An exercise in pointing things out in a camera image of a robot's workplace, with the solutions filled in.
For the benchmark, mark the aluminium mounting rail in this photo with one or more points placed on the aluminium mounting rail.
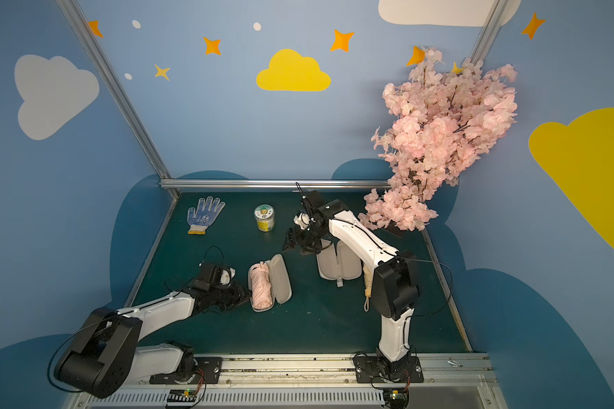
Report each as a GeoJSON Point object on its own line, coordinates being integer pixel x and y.
{"type": "Point", "coordinates": [319, 381]}

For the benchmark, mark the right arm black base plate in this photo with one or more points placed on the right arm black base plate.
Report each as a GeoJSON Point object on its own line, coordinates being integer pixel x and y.
{"type": "Point", "coordinates": [378, 369]}

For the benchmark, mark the small circuit board left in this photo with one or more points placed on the small circuit board left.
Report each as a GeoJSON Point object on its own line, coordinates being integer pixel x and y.
{"type": "Point", "coordinates": [186, 398]}

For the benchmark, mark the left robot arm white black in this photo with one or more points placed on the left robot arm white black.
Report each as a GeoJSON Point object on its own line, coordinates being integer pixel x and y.
{"type": "Point", "coordinates": [105, 353]}

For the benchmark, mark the white blue dotted work glove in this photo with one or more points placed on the white blue dotted work glove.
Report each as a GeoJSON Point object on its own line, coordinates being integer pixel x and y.
{"type": "Point", "coordinates": [204, 214]}

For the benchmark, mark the pink artificial cherry blossom branch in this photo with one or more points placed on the pink artificial cherry blossom branch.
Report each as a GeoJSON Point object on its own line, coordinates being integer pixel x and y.
{"type": "Point", "coordinates": [444, 123]}

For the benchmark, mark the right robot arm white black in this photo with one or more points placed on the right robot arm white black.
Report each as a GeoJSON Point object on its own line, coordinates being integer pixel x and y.
{"type": "Point", "coordinates": [395, 288]}

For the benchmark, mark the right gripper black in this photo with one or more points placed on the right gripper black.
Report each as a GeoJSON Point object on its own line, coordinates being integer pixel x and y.
{"type": "Point", "coordinates": [301, 238]}

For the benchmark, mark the black grey zippered umbrella case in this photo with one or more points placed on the black grey zippered umbrella case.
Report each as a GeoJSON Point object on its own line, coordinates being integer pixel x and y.
{"type": "Point", "coordinates": [280, 282]}

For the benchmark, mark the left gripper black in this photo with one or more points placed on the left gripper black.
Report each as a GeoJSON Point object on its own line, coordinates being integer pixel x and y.
{"type": "Point", "coordinates": [233, 295]}

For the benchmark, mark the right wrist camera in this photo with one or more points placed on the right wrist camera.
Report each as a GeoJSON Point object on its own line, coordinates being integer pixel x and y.
{"type": "Point", "coordinates": [311, 202]}

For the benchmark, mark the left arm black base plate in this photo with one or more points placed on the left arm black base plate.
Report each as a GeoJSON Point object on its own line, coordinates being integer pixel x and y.
{"type": "Point", "coordinates": [192, 371]}

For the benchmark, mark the pink umbrella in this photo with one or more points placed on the pink umbrella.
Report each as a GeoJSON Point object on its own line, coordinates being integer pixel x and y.
{"type": "Point", "coordinates": [260, 286]}

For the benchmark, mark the small circuit board right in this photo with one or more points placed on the small circuit board right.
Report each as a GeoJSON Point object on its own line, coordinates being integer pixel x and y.
{"type": "Point", "coordinates": [395, 399]}

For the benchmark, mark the yellow jar with green lid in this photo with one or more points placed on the yellow jar with green lid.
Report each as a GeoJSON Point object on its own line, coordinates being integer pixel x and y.
{"type": "Point", "coordinates": [265, 217]}

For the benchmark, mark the small circuit board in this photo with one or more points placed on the small circuit board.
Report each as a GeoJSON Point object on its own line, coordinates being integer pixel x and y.
{"type": "Point", "coordinates": [186, 398]}
{"type": "Point", "coordinates": [395, 399]}

